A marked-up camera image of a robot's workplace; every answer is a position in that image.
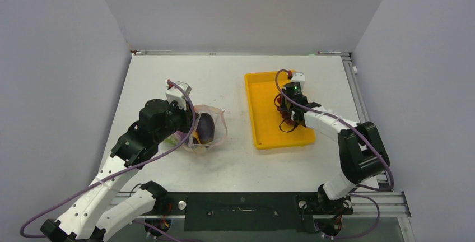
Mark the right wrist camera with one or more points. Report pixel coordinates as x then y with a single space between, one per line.
295 76

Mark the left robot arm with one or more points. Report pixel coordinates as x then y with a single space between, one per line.
88 218

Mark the dark purple round eggplant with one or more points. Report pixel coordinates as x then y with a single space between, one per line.
205 130

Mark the yellow plastic tray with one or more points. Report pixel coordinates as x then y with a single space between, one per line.
269 128

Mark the clear zip top bag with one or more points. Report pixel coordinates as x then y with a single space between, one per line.
221 131

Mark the dark red grape bunch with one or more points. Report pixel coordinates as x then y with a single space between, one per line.
285 116

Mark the marker pen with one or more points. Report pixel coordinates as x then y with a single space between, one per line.
329 53

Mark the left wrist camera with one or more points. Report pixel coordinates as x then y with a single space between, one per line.
177 93

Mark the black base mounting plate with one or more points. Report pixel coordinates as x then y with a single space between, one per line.
251 211

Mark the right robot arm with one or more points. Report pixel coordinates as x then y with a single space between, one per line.
360 149

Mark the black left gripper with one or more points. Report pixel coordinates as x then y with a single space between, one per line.
187 115

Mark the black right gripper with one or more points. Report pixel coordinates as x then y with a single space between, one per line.
283 104

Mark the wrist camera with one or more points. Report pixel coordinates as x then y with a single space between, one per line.
177 93
295 76

